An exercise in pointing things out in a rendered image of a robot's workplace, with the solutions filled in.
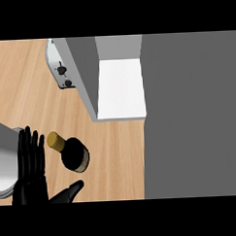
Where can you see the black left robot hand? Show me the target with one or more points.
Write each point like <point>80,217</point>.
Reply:
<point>30,178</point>

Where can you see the dark wine bottle gold cap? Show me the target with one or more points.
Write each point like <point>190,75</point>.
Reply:
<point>74,154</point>

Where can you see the grey cabinet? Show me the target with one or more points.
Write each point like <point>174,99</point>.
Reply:
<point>118,87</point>

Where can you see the dark grey cabinet door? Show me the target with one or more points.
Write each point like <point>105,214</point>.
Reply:
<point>192,115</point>

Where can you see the silver appliance with black knobs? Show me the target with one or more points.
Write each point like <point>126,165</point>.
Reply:
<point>59,69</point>

